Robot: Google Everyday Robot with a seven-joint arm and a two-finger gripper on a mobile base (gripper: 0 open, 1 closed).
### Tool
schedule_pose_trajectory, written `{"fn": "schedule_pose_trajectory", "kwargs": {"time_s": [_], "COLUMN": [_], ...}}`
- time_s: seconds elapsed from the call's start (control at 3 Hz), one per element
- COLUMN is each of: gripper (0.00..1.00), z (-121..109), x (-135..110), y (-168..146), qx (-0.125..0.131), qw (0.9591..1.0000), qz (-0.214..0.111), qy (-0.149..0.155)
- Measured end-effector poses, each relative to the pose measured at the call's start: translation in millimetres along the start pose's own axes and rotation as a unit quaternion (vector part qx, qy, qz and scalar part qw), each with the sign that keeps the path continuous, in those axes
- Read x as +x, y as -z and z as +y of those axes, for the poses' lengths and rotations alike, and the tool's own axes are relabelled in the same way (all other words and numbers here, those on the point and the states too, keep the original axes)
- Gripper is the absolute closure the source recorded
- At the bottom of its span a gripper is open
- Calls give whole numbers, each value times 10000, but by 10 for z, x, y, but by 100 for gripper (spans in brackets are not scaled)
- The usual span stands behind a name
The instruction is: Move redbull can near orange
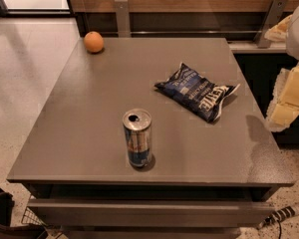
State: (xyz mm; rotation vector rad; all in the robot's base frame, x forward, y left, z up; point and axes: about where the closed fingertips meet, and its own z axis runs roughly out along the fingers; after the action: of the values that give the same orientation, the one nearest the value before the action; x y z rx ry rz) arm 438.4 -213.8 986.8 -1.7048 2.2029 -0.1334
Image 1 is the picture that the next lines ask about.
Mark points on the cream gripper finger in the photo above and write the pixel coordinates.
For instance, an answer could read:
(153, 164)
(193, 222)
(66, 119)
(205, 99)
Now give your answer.
(278, 33)
(284, 107)

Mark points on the silver blue redbull can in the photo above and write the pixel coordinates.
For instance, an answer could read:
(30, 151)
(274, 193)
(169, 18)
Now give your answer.
(137, 127)

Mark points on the blue chips bag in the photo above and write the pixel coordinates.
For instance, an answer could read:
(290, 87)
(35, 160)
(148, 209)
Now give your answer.
(196, 93)

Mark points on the orange fruit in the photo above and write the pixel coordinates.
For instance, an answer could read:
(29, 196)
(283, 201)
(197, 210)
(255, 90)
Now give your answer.
(94, 42)

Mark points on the grey cabinet drawer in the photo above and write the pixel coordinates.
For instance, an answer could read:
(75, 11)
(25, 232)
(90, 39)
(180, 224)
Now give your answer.
(154, 213)

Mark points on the right metal bracket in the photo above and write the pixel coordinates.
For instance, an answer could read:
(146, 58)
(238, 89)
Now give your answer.
(272, 17)

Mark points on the metal bracket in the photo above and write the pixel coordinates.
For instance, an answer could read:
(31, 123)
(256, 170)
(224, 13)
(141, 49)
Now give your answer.
(123, 18)
(272, 17)

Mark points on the left metal bracket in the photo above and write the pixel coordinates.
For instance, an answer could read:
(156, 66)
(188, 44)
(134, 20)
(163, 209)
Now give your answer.
(123, 18)

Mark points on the metal rail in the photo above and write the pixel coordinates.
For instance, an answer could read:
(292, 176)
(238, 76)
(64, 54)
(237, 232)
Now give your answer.
(204, 32)

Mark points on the dark object with wire basket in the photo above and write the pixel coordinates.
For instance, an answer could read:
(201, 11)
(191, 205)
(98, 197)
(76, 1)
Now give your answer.
(7, 231)

